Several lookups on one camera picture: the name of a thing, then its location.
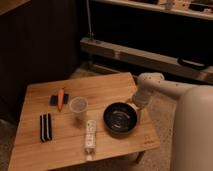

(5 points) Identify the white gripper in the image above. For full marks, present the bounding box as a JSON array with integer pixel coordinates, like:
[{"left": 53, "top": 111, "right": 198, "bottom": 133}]
[{"left": 129, "top": 88, "right": 152, "bottom": 110}]

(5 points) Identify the dark ceramic bowl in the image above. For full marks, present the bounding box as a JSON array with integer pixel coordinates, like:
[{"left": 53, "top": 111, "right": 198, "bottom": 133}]
[{"left": 103, "top": 102, "right": 138, "bottom": 135}]

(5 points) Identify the clear plastic cup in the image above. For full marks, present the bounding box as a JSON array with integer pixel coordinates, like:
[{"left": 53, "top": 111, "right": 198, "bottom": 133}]
[{"left": 69, "top": 97, "right": 88, "bottom": 120}]

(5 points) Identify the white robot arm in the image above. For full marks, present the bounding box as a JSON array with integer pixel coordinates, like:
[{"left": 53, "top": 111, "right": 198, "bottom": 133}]
[{"left": 131, "top": 73, "right": 213, "bottom": 171}]

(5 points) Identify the long grey metal case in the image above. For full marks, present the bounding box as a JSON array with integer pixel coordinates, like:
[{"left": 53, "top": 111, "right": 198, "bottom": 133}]
[{"left": 80, "top": 37, "right": 213, "bottom": 84}]

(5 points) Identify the vertical metal pole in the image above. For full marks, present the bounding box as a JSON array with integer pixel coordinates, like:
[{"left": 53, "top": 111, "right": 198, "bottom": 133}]
[{"left": 86, "top": 0, "right": 94, "bottom": 41}]

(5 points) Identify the orange carrot toy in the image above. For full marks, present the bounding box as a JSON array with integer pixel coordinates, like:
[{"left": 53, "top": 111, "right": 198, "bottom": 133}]
[{"left": 58, "top": 88, "right": 64, "bottom": 112}]

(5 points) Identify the wooden table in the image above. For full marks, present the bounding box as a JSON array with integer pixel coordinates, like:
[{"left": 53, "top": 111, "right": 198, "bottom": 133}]
[{"left": 8, "top": 73, "right": 160, "bottom": 171}]

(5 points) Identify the blue rectangular block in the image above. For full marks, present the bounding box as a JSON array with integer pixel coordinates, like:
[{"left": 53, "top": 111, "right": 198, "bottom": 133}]
[{"left": 49, "top": 94, "right": 69, "bottom": 106}]

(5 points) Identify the black striped eraser block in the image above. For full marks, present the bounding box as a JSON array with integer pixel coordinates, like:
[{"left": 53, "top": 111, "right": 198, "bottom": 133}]
[{"left": 40, "top": 113, "right": 52, "bottom": 142}]

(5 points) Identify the wooden shelf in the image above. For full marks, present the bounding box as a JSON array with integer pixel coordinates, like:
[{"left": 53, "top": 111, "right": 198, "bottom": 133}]
[{"left": 93, "top": 0, "right": 213, "bottom": 21}]

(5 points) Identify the black case handle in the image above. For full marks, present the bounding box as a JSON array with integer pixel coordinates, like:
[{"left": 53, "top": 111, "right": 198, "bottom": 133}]
[{"left": 177, "top": 58, "right": 208, "bottom": 70}]

